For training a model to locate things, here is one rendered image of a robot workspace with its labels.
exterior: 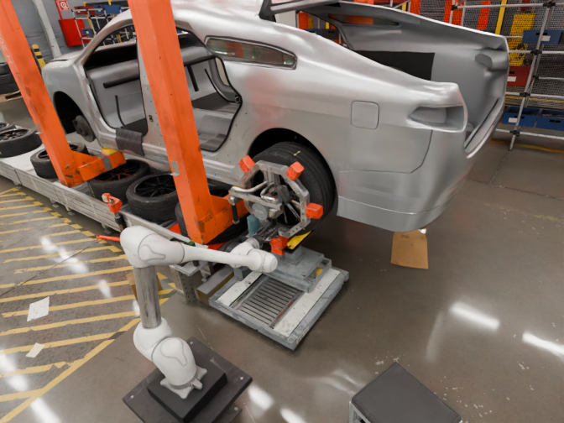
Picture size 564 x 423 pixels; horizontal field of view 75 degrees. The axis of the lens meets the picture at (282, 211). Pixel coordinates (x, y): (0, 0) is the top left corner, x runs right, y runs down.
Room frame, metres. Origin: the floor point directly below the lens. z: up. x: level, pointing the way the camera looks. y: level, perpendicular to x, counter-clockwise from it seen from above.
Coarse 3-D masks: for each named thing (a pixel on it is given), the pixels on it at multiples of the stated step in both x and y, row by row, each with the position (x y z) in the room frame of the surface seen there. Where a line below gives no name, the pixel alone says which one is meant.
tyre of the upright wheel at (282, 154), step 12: (276, 144) 2.46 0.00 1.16; (288, 144) 2.39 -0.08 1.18; (300, 144) 2.39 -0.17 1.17; (264, 156) 2.32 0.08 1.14; (276, 156) 2.26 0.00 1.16; (288, 156) 2.22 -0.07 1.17; (300, 156) 2.26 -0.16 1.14; (312, 156) 2.29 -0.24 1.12; (312, 168) 2.19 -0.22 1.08; (324, 168) 2.25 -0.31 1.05; (312, 180) 2.11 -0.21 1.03; (324, 180) 2.18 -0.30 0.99; (252, 192) 2.42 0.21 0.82; (312, 192) 2.10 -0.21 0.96; (324, 192) 2.13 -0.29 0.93; (324, 204) 2.11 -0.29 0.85; (324, 216) 2.16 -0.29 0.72; (312, 228) 2.11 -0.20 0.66
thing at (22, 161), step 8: (32, 152) 5.30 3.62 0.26; (0, 160) 4.71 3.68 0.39; (8, 160) 5.04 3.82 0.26; (16, 160) 4.98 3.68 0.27; (24, 160) 4.98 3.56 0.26; (0, 168) 4.80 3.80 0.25; (8, 168) 4.59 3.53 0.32; (24, 168) 4.67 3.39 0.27; (32, 168) 4.66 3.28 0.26; (8, 176) 4.71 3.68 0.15; (16, 176) 4.51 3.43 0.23; (16, 184) 4.63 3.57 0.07
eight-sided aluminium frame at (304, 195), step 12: (252, 168) 2.29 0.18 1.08; (264, 168) 2.22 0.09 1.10; (276, 168) 2.16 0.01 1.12; (288, 168) 2.17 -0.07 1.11; (288, 180) 2.11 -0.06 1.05; (300, 192) 2.05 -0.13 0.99; (252, 204) 2.37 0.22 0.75; (300, 204) 2.05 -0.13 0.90; (300, 216) 2.06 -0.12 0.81; (288, 228) 2.19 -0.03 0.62; (300, 228) 2.06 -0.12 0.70
